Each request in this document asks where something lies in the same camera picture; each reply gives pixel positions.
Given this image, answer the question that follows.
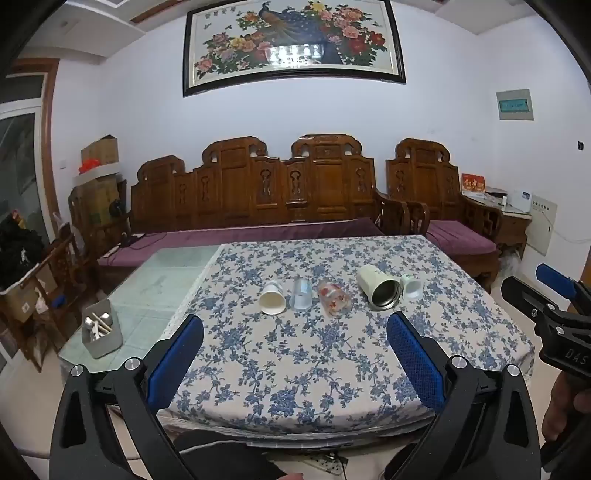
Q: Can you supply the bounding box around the red gift box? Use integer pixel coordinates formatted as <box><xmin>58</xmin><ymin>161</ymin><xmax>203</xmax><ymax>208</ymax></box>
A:
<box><xmin>461</xmin><ymin>172</ymin><xmax>486</xmax><ymax>195</ymax></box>

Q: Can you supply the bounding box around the framed peacock flower painting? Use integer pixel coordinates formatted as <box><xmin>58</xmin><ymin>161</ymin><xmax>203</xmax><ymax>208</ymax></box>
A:
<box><xmin>182</xmin><ymin>0</ymin><xmax>407</xmax><ymax>98</ymax></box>

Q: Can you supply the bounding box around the blue floral tablecloth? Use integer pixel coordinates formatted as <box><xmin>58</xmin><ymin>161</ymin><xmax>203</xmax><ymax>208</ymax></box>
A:
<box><xmin>157</xmin><ymin>234</ymin><xmax>536</xmax><ymax>435</ymax></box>

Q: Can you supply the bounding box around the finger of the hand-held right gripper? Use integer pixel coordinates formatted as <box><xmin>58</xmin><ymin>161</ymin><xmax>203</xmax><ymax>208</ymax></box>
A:
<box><xmin>501</xmin><ymin>275</ymin><xmax>562</xmax><ymax>320</ymax></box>
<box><xmin>536</xmin><ymin>263</ymin><xmax>591</xmax><ymax>315</ymax></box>

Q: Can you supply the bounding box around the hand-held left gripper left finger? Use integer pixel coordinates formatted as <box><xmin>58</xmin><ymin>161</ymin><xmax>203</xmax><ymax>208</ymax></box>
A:
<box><xmin>50</xmin><ymin>314</ymin><xmax>204</xmax><ymax>480</ymax></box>

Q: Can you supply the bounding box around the long purple seat cushion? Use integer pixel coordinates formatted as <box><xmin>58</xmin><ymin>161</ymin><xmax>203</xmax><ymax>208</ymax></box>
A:
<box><xmin>98</xmin><ymin>216</ymin><xmax>387</xmax><ymax>268</ymax></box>

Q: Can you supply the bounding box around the small cardboard box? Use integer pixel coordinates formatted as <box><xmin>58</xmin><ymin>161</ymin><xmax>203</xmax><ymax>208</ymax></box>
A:
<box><xmin>80</xmin><ymin>134</ymin><xmax>120</xmax><ymax>168</ymax></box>

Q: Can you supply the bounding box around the black cloth pile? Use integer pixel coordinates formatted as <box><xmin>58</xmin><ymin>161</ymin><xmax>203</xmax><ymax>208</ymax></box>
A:
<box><xmin>0</xmin><ymin>213</ymin><xmax>45</xmax><ymax>292</ymax></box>

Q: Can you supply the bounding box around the clear plastic cup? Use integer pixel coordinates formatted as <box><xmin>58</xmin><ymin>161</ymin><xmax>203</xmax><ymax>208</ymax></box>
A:
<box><xmin>289</xmin><ymin>277</ymin><xmax>313</xmax><ymax>311</ymax></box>

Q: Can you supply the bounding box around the wall panel with green window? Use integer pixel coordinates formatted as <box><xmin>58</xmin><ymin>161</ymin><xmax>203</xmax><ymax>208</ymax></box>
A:
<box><xmin>496</xmin><ymin>89</ymin><xmax>536</xmax><ymax>122</ymax></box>

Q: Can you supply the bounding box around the wooden side chair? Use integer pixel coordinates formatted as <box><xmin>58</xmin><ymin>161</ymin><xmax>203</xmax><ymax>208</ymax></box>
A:
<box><xmin>27</xmin><ymin>224</ymin><xmax>90</xmax><ymax>372</ymax></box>

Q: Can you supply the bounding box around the white device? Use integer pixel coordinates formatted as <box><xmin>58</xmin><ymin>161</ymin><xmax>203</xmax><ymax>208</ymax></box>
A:
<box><xmin>507</xmin><ymin>188</ymin><xmax>533</xmax><ymax>212</ymax></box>

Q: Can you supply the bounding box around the person's right hand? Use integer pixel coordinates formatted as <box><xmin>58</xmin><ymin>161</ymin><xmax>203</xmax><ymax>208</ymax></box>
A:
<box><xmin>542</xmin><ymin>369</ymin><xmax>591</xmax><ymax>444</ymax></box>

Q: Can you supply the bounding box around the black charger with cable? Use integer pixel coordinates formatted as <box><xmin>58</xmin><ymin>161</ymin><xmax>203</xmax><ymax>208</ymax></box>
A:
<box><xmin>119</xmin><ymin>232</ymin><xmax>160</xmax><ymax>247</ymax></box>

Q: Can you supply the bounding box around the grey utensil holder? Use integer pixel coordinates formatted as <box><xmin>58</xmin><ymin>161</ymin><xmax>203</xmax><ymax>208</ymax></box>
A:
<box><xmin>82</xmin><ymin>299</ymin><xmax>124</xmax><ymax>359</ymax></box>

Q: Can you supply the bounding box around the cream steel-lined thermos cup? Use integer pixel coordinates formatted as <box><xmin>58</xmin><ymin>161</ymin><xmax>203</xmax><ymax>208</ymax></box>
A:
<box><xmin>356</xmin><ymin>264</ymin><xmax>402</xmax><ymax>311</ymax></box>

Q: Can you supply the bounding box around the floral print glass cup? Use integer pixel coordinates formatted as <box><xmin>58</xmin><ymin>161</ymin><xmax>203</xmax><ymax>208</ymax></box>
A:
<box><xmin>318</xmin><ymin>279</ymin><xmax>352</xmax><ymax>318</ymax></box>

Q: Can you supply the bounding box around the carved wooden sofa bench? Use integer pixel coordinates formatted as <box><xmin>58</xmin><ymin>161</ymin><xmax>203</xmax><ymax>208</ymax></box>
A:
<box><xmin>97</xmin><ymin>134</ymin><xmax>413</xmax><ymax>292</ymax></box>

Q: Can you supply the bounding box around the small white plastic cup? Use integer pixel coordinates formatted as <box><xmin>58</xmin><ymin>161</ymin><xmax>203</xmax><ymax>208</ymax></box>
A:
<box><xmin>400</xmin><ymin>274</ymin><xmax>424</xmax><ymax>299</ymax></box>

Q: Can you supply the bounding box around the carved wooden armchair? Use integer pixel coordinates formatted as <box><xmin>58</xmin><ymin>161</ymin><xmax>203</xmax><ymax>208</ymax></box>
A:
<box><xmin>385</xmin><ymin>137</ymin><xmax>504</xmax><ymax>294</ymax></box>

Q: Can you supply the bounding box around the glass top table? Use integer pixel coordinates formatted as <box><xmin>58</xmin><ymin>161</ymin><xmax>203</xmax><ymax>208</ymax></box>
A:
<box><xmin>58</xmin><ymin>244</ymin><xmax>223</xmax><ymax>416</ymax></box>

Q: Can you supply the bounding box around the white paper cup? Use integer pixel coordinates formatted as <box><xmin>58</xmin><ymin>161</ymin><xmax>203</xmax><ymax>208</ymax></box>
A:
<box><xmin>259</xmin><ymin>281</ymin><xmax>287</xmax><ymax>316</ymax></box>

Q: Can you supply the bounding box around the grey electrical cabinet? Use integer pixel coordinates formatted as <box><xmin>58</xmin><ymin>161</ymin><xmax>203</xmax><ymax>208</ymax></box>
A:
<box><xmin>528</xmin><ymin>194</ymin><xmax>559</xmax><ymax>256</ymax></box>

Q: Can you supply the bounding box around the short purple seat cushion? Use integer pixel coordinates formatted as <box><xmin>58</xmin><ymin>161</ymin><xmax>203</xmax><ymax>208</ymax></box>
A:
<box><xmin>425</xmin><ymin>219</ymin><xmax>499</xmax><ymax>255</ymax></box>

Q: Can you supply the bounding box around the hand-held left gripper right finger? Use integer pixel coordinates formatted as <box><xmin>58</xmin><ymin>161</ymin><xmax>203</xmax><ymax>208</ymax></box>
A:
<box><xmin>386</xmin><ymin>311</ymin><xmax>542</xmax><ymax>480</ymax></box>

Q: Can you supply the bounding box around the white power strip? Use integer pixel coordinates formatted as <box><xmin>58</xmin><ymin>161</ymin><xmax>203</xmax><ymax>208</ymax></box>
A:
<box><xmin>308</xmin><ymin>454</ymin><xmax>346</xmax><ymax>474</ymax></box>

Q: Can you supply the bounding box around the wooden side table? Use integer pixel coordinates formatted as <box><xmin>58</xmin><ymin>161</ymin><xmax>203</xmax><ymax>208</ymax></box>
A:
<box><xmin>464</xmin><ymin>191</ymin><xmax>533</xmax><ymax>260</ymax></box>

